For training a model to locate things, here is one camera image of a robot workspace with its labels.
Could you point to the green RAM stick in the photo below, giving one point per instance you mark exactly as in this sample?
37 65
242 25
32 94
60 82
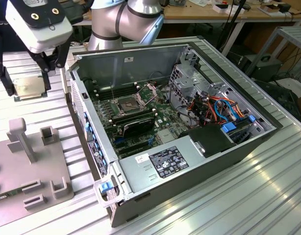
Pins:
10 193

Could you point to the black graphics card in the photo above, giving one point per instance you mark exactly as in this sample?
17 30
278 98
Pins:
140 127

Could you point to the silver drive cage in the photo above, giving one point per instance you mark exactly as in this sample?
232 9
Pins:
187 80

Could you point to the open grey PC case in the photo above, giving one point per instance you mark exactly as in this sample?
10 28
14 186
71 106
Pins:
202 176

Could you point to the thin metal locking lever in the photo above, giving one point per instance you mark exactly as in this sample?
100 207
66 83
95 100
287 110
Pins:
112 93

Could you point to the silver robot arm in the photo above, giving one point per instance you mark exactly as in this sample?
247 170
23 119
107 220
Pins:
140 14

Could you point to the blue plastic clip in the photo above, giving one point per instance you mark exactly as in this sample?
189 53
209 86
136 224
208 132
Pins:
251 118

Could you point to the silver CPU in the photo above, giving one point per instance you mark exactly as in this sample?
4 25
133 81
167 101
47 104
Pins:
28 86

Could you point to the black flat panel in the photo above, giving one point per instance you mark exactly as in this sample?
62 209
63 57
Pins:
283 98

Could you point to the wooden desk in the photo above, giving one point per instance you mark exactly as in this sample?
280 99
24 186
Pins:
194 12

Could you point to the silver chipset heatsink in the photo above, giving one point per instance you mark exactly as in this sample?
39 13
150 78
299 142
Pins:
166 135

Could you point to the black power adapter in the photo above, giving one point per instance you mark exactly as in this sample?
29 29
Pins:
285 7

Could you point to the black expansion slot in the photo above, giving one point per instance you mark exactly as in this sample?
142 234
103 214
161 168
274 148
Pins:
133 145

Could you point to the black tripod pole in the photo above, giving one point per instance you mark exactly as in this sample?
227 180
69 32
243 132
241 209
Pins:
235 18

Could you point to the brown cardboard box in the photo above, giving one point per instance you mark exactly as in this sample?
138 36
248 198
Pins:
269 9

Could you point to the CPU socket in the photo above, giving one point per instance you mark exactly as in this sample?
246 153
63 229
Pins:
127 105

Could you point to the green motherboard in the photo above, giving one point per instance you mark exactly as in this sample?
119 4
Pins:
165 115

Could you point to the silver power supply unit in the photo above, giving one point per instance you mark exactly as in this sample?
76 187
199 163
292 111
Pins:
131 171

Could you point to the black plastic shroud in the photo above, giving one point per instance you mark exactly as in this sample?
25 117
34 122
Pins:
211 142

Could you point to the aluminium frame shelf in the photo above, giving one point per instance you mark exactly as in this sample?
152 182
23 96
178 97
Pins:
293 34

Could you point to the white box with red mark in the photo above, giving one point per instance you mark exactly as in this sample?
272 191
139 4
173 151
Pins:
218 8

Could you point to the blue expansion slot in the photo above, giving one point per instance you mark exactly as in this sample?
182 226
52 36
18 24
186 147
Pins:
119 140

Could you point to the blue case latch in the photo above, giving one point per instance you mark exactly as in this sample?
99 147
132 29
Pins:
105 187

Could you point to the blue disk carrier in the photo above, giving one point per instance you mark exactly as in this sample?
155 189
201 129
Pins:
228 127

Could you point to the grey parts rack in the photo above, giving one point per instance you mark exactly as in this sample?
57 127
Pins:
42 166

